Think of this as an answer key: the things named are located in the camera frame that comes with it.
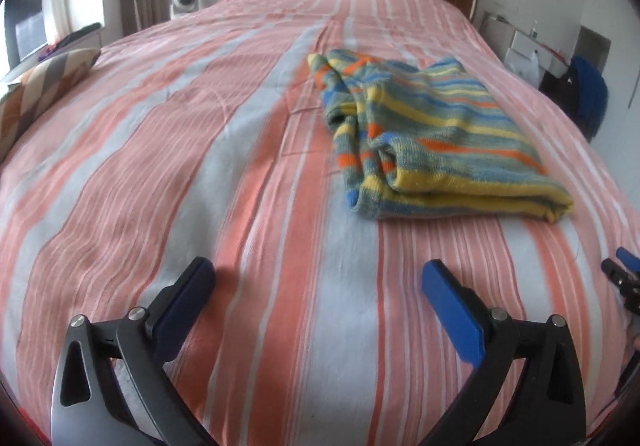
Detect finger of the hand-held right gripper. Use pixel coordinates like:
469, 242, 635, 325
601, 247, 640, 317

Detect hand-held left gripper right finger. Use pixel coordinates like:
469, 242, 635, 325
421, 260, 587, 446

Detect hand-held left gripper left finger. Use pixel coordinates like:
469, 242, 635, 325
50, 256, 217, 446

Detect striped knit sweater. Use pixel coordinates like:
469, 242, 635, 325
306, 49, 575, 224

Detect pink striped bedspread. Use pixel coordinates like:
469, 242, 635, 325
0, 0, 640, 446

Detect blue garment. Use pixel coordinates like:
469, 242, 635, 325
570, 55, 608, 127

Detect blue black bag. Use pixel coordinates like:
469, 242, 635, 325
539, 69, 588, 127

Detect white plastic bag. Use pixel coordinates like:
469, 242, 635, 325
520, 49, 541, 77

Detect white desk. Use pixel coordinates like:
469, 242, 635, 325
480, 11, 571, 77

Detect patterned pillow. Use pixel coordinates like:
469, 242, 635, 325
0, 48, 102, 162

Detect dark cloth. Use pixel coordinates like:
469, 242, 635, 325
39, 22, 103, 60

